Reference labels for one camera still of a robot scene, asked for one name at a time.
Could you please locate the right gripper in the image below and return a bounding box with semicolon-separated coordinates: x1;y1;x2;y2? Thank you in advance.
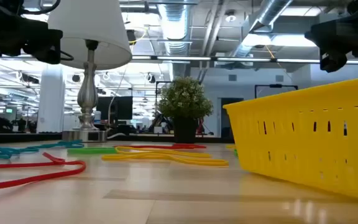
305;17;358;72

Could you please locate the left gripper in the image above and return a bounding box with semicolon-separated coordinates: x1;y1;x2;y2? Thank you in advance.
22;28;64;65

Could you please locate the yellow slotted plastic bin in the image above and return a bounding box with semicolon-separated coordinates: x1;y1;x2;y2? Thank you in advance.
222;74;358;205

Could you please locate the white shade silver table lamp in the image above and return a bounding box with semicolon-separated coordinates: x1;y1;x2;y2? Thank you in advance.
47;0;133;143

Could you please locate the black computer monitor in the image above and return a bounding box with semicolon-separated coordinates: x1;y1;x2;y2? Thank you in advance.
96;96;134;121

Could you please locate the long ceiling light strip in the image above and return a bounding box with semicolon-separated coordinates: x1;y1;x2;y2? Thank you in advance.
0;54;358;65

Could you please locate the small potted plant black pot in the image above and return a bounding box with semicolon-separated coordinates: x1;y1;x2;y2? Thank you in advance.
157;77;214;144

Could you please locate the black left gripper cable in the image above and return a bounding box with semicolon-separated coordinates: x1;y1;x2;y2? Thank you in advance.
20;0;62;16

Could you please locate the silver ventilation duct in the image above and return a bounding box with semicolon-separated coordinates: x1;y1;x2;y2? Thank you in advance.
228;0;293;57
158;0;192;57

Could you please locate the black metal stand frame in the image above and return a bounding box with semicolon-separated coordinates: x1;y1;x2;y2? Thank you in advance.
155;80;173;106
254;83;299;100

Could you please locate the black aluminium table frame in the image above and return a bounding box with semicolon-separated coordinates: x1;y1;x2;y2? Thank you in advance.
0;133;234;144

